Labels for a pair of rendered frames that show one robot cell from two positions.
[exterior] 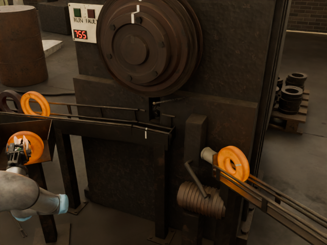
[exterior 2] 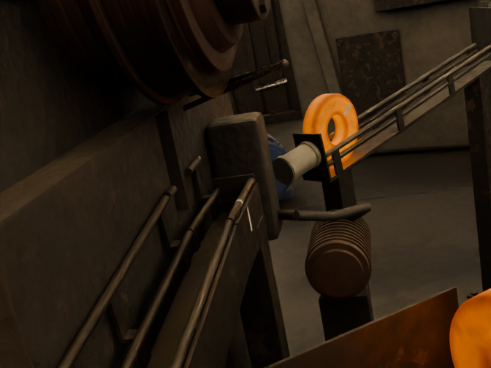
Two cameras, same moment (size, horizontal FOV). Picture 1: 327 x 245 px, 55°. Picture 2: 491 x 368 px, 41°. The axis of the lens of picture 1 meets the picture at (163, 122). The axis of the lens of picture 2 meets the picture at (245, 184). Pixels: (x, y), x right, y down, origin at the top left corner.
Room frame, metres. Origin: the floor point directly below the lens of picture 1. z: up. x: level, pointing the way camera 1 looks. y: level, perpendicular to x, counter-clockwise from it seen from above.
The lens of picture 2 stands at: (1.47, 1.03, 1.02)
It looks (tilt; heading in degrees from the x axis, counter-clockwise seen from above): 16 degrees down; 260
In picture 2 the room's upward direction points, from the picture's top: 11 degrees counter-clockwise
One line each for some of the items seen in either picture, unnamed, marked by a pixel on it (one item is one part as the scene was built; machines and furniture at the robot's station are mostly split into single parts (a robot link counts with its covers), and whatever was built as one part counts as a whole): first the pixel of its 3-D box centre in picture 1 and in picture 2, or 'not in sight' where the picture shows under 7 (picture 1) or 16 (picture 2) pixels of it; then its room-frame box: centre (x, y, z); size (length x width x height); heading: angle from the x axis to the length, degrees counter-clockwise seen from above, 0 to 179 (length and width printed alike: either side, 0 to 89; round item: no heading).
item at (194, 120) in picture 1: (195, 140); (243, 179); (1.26, -0.15, 0.68); 0.11 x 0.08 x 0.24; 157
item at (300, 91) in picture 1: (247, 87); not in sight; (3.07, -0.88, 0.22); 1.20 x 0.81 x 0.44; 65
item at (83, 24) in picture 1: (93, 24); not in sight; (1.57, 0.34, 1.15); 0.26 x 0.02 x 0.18; 67
